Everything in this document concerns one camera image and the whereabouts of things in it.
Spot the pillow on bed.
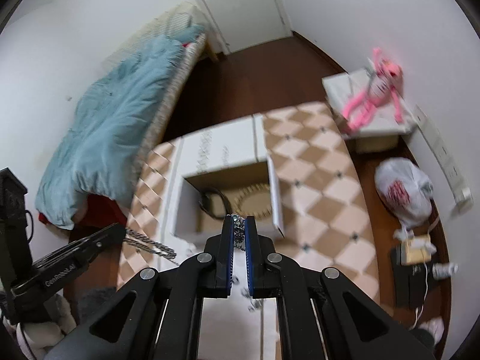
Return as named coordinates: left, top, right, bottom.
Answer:
left=164, top=11, right=206, bottom=44

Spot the pink panther plush toy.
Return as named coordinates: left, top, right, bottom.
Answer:
left=342, top=47, right=404, bottom=133

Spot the white cloth covered box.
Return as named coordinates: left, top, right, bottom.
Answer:
left=321, top=67, right=418, bottom=154

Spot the white plastic bag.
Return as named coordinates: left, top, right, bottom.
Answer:
left=374, top=158, right=433, bottom=241

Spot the silver crystal jewelry piece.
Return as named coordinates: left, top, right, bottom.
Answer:
left=231, top=214, right=246, bottom=251

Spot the bed with patterned mattress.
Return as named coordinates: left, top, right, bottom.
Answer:
left=35, top=2, right=208, bottom=230

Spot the checkered printed tablecloth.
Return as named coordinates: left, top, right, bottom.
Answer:
left=117, top=102, right=380, bottom=300

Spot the white wall power strip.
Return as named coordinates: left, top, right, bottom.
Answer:
left=412, top=105, right=473, bottom=208

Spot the wooden bead bracelet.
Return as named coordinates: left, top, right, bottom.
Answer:
left=233, top=183, right=274, bottom=221

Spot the silver chain bracelet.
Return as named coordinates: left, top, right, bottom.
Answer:
left=123, top=226, right=178, bottom=261

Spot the open cardboard box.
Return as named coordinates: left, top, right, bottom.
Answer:
left=171, top=156, right=286, bottom=241

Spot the white door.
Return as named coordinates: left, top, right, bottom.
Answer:
left=195, top=0, right=292, bottom=55

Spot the blue duvet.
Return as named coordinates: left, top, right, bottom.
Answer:
left=35, top=35, right=185, bottom=230

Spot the small cardboard box on floor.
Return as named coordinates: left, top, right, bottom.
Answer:
left=400, top=235, right=436, bottom=266

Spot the black smart wristband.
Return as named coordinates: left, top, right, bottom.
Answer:
left=199, top=188, right=233, bottom=220

